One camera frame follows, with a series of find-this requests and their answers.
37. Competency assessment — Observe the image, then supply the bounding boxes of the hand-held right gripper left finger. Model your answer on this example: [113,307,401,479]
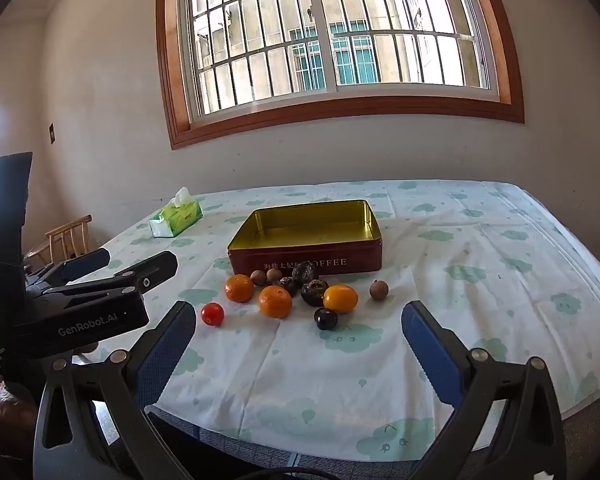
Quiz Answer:
[32,300,201,480]

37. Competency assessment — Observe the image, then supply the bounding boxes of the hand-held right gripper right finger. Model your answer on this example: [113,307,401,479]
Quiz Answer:
[401,300,567,480]

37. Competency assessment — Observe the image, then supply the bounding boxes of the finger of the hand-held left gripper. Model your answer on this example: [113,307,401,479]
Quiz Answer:
[27,248,111,286]
[42,251,179,299]

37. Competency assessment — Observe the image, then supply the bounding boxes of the red tomato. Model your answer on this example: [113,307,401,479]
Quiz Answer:
[201,302,226,327]

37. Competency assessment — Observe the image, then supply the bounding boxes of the yellowish orange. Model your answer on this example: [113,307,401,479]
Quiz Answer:
[323,284,359,314]

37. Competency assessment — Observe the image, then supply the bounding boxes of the red and gold tin box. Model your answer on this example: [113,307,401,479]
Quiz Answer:
[226,199,383,277]

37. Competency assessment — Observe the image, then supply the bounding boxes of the person's left hand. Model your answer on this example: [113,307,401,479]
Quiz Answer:
[0,382,37,428]

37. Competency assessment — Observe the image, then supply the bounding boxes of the wooden chair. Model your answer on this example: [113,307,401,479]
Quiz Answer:
[24,215,93,273]

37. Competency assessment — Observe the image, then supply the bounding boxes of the green tissue pack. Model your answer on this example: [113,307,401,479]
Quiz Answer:
[148,187,204,238]

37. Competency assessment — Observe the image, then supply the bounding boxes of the white cloud print tablecloth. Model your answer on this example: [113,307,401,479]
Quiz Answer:
[65,180,600,463]

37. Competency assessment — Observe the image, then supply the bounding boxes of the wooden framed barred window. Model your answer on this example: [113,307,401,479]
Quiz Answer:
[155,0,526,150]

